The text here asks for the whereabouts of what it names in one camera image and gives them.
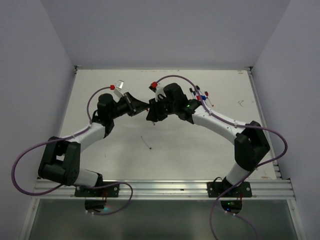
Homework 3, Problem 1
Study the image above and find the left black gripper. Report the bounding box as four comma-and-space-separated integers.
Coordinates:
109, 92, 150, 120

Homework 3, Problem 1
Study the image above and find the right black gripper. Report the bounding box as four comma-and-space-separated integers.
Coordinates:
146, 94, 178, 122

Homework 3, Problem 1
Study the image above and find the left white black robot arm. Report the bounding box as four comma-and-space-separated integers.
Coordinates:
38, 92, 149, 197

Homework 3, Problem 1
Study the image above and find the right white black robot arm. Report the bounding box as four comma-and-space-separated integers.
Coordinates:
146, 82, 270, 197

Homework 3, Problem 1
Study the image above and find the blue tipped pen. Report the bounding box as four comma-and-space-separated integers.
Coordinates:
189, 88, 196, 99

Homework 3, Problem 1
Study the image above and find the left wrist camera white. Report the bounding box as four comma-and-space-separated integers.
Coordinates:
113, 80, 125, 99

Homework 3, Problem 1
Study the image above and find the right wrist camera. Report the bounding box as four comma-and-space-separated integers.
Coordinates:
149, 81, 166, 102

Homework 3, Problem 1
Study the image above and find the aluminium mounting rail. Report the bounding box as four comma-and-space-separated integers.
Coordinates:
31, 178, 296, 201

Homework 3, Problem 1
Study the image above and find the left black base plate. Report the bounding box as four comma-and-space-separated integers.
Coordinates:
74, 181, 120, 198

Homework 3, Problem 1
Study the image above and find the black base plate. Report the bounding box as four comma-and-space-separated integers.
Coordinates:
74, 181, 120, 198
206, 181, 253, 198

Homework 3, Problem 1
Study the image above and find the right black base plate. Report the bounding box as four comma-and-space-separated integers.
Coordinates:
206, 181, 253, 198

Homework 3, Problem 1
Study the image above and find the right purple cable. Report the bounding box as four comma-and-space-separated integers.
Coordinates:
151, 74, 288, 240

